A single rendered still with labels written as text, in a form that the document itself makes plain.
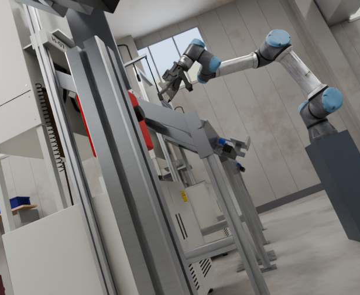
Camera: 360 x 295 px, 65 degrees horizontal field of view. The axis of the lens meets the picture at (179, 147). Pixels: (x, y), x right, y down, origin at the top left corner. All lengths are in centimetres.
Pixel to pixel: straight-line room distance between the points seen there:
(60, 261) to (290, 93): 493
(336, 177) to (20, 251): 151
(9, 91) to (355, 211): 174
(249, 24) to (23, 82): 514
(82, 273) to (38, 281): 20
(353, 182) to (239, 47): 450
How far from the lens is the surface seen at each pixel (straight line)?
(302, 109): 176
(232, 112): 531
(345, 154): 171
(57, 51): 147
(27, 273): 138
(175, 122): 106
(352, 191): 170
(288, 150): 530
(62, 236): 125
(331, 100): 163
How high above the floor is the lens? 44
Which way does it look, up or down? 13 degrees up
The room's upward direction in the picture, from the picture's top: 21 degrees counter-clockwise
